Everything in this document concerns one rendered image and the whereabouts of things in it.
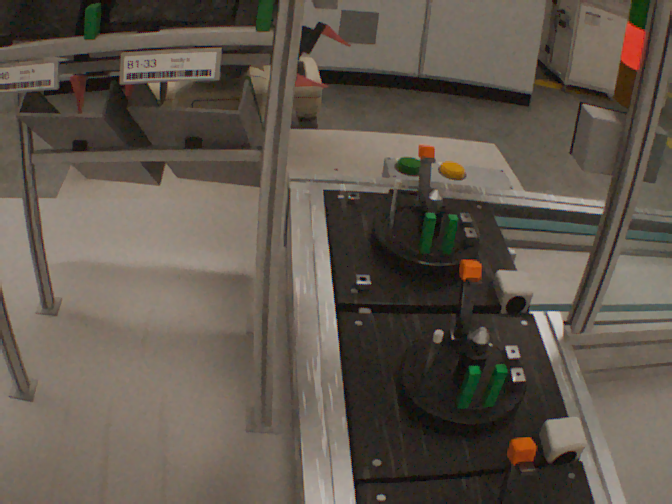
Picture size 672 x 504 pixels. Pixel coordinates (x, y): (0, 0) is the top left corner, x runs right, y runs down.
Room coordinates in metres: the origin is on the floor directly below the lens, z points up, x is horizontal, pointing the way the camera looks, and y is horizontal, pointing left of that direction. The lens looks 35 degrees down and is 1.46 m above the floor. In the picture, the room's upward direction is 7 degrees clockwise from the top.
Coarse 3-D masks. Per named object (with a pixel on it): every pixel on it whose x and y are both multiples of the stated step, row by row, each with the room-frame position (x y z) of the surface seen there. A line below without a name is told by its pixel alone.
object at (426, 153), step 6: (420, 144) 0.82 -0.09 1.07; (420, 150) 0.81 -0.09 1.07; (426, 150) 0.80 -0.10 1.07; (432, 150) 0.81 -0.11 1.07; (420, 156) 0.80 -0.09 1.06; (426, 156) 0.80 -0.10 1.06; (432, 156) 0.80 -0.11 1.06; (420, 162) 0.81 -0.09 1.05; (426, 162) 0.80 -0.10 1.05; (432, 162) 0.79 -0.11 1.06; (420, 168) 0.80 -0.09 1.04; (426, 168) 0.80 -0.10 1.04; (420, 174) 0.80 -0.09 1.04; (426, 174) 0.80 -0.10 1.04; (420, 180) 0.79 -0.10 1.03; (426, 180) 0.79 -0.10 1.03; (420, 186) 0.79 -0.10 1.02; (426, 186) 0.79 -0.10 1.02; (420, 192) 0.79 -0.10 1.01; (426, 192) 0.79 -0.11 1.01; (420, 198) 0.79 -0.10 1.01; (426, 198) 0.79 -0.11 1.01
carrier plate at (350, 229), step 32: (352, 192) 0.84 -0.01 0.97; (352, 224) 0.76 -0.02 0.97; (480, 224) 0.80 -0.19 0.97; (352, 256) 0.69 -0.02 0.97; (480, 256) 0.73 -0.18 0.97; (352, 288) 0.63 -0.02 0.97; (384, 288) 0.64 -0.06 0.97; (416, 288) 0.64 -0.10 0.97; (448, 288) 0.65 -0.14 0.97; (480, 288) 0.66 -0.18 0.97
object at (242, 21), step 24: (120, 0) 0.54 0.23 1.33; (144, 0) 0.54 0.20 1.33; (168, 0) 0.54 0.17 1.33; (192, 0) 0.54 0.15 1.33; (216, 0) 0.53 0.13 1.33; (240, 0) 0.54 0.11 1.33; (120, 24) 0.53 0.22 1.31; (168, 24) 0.53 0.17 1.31; (192, 24) 0.53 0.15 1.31; (216, 24) 0.52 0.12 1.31; (240, 24) 0.55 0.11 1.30; (168, 48) 0.70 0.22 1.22; (240, 48) 0.68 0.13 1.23; (264, 48) 0.68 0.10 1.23
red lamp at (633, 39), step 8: (632, 32) 0.64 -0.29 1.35; (640, 32) 0.63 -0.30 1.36; (624, 40) 0.65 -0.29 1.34; (632, 40) 0.64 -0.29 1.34; (640, 40) 0.63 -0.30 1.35; (624, 48) 0.65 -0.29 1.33; (632, 48) 0.63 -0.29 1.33; (640, 48) 0.63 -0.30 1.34; (624, 56) 0.64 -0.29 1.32; (632, 56) 0.63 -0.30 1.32; (632, 64) 0.63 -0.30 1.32
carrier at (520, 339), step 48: (384, 336) 0.56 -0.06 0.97; (432, 336) 0.54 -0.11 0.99; (480, 336) 0.48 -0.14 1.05; (528, 336) 0.58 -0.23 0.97; (384, 384) 0.48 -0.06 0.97; (432, 384) 0.47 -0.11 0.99; (480, 384) 0.47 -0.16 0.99; (528, 384) 0.49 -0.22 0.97; (384, 432) 0.41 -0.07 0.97; (432, 432) 0.42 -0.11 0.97; (480, 432) 0.42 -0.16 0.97; (528, 432) 0.42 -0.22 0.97; (576, 432) 0.40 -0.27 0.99; (384, 480) 0.35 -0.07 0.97
